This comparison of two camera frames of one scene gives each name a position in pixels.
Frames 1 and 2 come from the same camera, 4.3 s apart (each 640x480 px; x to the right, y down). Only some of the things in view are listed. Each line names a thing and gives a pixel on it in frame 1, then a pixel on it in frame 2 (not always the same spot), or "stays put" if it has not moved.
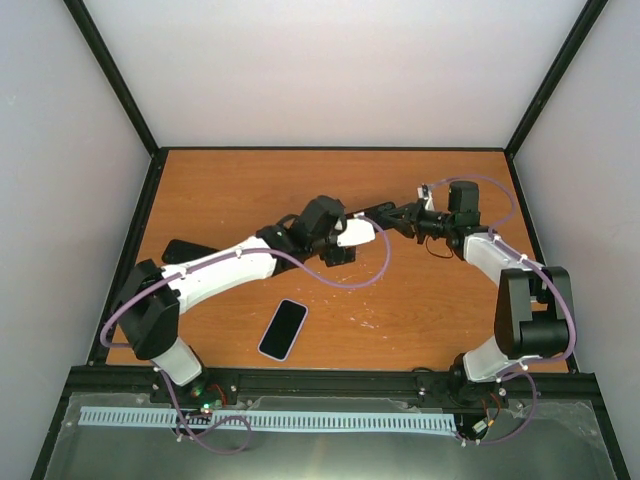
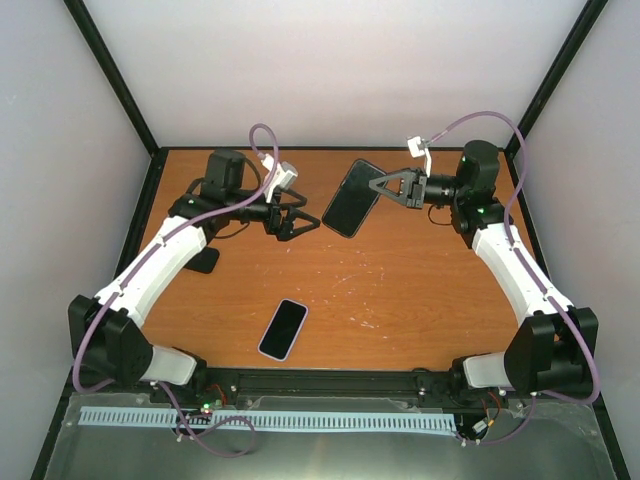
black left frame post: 95,39 stays put
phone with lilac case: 283,329 stays put
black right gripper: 406,225 to 411,187
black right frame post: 587,18 stays put
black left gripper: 340,257 to 282,230
